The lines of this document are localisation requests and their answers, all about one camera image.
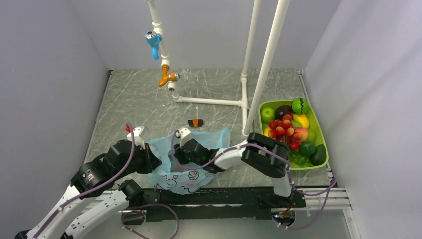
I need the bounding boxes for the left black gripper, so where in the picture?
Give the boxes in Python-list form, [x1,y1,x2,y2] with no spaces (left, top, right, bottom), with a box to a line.
[115,142,162,179]

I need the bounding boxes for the light blue plastic bag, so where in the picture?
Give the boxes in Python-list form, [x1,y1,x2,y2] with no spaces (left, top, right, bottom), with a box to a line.
[147,127,230,195]

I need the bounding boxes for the fake yellow lemon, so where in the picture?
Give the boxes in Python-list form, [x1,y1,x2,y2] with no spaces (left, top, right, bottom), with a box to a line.
[263,127,271,137]
[293,114,310,129]

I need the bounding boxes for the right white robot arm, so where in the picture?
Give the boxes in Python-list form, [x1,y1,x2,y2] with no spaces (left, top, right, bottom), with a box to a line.
[171,130,294,207]

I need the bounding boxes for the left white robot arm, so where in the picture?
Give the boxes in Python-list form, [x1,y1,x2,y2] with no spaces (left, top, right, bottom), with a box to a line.
[15,140,162,239]

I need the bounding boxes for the fake green apple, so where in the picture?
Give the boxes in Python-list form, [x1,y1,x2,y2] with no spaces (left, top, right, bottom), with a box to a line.
[260,107,275,123]

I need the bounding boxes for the fake dark purple fruit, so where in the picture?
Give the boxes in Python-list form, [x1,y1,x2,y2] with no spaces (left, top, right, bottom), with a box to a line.
[274,105,293,120]

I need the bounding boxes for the fake lime green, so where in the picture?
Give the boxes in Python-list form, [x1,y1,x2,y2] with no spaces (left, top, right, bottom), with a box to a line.
[291,120,302,127]

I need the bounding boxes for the fake green grapes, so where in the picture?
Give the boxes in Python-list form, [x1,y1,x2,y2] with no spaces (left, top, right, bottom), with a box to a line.
[289,150,313,168]

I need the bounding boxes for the fake peach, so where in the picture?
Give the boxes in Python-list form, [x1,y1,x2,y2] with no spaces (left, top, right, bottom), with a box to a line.
[293,127,308,143]

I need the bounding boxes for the fake yellow lemon in basket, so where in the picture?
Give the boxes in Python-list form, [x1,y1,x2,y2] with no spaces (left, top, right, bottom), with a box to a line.
[293,114,310,129]

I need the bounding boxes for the fake watermelon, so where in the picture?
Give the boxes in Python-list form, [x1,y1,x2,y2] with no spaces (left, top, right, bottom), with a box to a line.
[291,98,310,115]

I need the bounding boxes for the fake pale green pear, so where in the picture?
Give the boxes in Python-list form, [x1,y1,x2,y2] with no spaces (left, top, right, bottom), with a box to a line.
[307,128,317,142]

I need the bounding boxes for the fake avocado dark green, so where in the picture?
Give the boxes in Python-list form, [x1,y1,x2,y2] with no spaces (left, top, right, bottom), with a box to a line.
[310,144,327,166]

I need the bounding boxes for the black orange clip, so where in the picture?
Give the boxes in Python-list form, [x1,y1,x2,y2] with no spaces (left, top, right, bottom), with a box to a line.
[188,119,204,128]

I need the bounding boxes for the orange plastic tap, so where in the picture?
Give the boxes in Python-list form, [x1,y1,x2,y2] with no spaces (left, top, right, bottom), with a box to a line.
[158,65,180,87]

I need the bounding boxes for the blue plastic tap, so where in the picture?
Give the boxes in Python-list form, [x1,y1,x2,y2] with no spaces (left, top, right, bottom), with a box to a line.
[145,31,162,60]

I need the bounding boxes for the green plastic basket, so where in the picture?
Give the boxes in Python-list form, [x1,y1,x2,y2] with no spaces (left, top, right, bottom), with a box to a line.
[259,100,329,170]

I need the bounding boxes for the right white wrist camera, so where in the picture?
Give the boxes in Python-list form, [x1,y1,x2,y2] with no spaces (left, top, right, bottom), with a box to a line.
[176,127,192,147]

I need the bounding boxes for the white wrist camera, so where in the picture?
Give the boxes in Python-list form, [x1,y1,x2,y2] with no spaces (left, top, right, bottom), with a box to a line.
[125,126,149,149]
[176,127,192,147]

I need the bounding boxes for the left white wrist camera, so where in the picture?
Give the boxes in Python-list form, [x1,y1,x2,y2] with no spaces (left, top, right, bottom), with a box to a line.
[125,126,149,149]

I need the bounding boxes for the white PVC pipe frame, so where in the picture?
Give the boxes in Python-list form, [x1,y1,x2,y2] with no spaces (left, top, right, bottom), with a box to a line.
[147,0,290,138]

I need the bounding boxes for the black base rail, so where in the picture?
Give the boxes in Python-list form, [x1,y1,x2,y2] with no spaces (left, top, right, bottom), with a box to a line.
[129,187,306,222]

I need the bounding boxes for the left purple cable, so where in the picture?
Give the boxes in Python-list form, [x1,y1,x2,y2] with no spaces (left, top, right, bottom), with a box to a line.
[33,122,180,239]

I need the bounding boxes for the purple cable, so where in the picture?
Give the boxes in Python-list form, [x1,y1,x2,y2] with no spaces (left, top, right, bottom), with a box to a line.
[33,122,180,239]
[170,130,337,231]

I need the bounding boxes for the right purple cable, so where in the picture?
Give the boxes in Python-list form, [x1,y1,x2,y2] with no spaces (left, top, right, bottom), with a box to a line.
[170,130,337,231]

